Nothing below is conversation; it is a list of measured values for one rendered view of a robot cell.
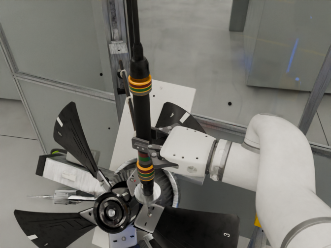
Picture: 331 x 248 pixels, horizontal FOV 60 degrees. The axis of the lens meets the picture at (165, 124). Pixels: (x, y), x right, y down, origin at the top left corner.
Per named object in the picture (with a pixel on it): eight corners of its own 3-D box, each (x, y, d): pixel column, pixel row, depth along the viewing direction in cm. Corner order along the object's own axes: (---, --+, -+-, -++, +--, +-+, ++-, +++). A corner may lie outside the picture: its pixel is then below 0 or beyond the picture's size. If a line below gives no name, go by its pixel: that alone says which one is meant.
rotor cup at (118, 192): (104, 216, 96) (82, 229, 83) (114, 174, 95) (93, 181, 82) (143, 231, 91) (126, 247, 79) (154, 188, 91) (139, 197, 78)
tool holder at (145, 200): (131, 180, 81) (128, 156, 74) (156, 175, 82) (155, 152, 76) (136, 207, 74) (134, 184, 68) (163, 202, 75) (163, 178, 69)
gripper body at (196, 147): (208, 188, 58) (157, 172, 61) (220, 154, 65) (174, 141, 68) (212, 164, 53) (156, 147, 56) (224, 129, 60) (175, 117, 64)
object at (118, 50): (110, 59, 123) (108, 41, 118) (126, 57, 125) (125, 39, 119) (113, 72, 116) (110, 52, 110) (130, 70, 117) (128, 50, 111)
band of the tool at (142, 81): (128, 85, 56) (126, 73, 55) (149, 83, 57) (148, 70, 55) (131, 98, 53) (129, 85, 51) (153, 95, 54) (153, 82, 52)
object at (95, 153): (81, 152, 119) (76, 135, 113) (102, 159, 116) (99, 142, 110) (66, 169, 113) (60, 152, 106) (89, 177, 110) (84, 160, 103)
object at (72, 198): (114, 202, 98) (29, 198, 108) (114, 196, 98) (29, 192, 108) (111, 204, 96) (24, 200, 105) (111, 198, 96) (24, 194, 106)
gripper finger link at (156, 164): (162, 177, 56) (146, 160, 60) (191, 159, 60) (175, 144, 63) (162, 173, 56) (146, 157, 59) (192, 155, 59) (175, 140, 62)
